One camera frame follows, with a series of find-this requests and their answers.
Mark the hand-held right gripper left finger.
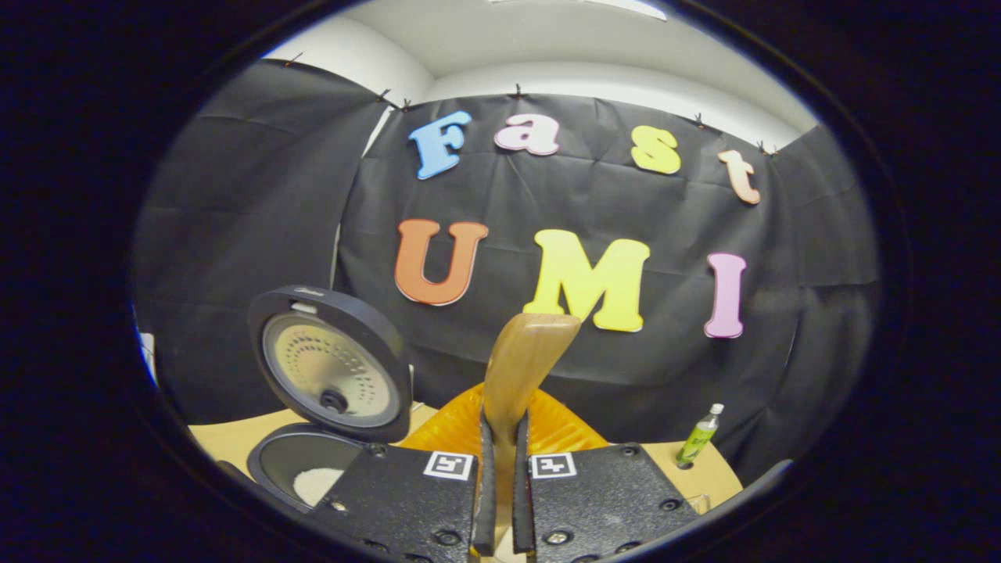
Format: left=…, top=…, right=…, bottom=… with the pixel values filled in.
left=309, top=383, right=499, bottom=563

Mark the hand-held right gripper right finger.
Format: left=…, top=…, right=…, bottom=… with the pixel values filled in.
left=512, top=389, right=702, bottom=563

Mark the wooden spoon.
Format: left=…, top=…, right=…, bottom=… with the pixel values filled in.
left=483, top=313, right=583, bottom=560

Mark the white rice portion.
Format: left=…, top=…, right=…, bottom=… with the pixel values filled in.
left=293, top=468, right=346, bottom=507

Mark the black silver rice cooker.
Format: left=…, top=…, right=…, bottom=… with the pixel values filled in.
left=246, top=285, right=414, bottom=515

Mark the green label drink bottle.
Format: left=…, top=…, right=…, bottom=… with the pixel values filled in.
left=676, top=403, right=726, bottom=468

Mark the black backdrop cloth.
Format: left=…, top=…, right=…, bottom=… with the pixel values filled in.
left=133, top=59, right=881, bottom=486

